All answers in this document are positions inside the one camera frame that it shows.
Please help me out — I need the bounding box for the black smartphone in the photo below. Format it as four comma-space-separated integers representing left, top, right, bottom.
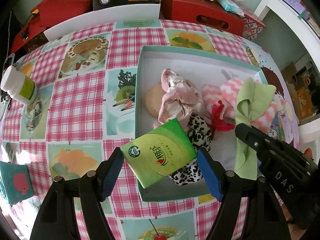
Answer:
1, 53, 16, 115

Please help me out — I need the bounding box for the red gift box with handle slot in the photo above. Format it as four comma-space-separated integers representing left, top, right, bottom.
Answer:
161, 0, 245, 36

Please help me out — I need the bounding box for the leopard print scrunchie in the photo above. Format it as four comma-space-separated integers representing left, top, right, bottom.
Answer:
167, 114, 214, 186

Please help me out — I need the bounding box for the patterned tablecloth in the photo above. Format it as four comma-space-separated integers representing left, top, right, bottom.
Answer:
1, 20, 299, 239

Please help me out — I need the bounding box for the blue wet wipes pack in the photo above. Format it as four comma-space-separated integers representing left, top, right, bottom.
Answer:
217, 0, 245, 17

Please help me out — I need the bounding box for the pink white zigzag cloth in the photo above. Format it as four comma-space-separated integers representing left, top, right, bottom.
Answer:
202, 77, 277, 133

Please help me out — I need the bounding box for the light green microfiber cloth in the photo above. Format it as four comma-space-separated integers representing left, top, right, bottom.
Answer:
234, 77, 277, 180

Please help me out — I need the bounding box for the purple baby wipes pack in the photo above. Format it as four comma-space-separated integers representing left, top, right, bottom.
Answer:
268, 114, 285, 141

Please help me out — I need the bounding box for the pink fabric scrunchie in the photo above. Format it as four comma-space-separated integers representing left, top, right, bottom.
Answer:
153, 68, 204, 131

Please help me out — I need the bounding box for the red bag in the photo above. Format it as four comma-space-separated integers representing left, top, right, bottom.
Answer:
10, 0, 93, 53

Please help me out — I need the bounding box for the beige round sponge ball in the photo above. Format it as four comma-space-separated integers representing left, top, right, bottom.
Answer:
144, 84, 165, 118

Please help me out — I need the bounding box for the red yarn bow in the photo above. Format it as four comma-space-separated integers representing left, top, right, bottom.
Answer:
209, 100, 235, 132

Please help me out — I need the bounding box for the red patterned box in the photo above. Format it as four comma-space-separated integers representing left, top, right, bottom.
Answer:
233, 0, 266, 41

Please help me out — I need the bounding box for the teal square toy box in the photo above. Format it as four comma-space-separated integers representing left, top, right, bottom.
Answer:
1, 161, 34, 206

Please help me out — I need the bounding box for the white board strip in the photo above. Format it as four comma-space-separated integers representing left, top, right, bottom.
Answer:
44, 4, 161, 41

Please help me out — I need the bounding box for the white shelf unit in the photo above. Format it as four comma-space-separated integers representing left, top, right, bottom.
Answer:
253, 0, 320, 165

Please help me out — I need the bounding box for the teal shallow tray box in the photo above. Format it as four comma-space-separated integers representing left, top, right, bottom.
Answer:
135, 46, 267, 202

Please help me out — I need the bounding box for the white pill bottle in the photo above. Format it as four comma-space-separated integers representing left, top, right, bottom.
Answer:
11, 70, 37, 105

